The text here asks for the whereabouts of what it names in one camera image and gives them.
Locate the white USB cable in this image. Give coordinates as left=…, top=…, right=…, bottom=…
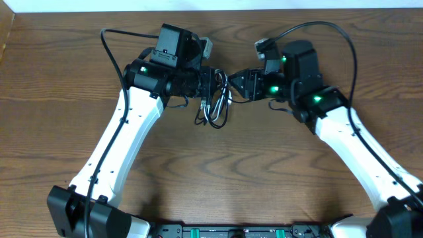
left=204, top=71, right=233, bottom=123

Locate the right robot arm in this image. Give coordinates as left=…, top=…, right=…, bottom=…
left=229, top=40, right=422, bottom=237

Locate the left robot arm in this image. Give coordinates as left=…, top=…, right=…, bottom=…
left=47, top=24, right=217, bottom=237

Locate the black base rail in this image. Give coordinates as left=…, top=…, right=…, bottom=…
left=147, top=223, right=334, bottom=238

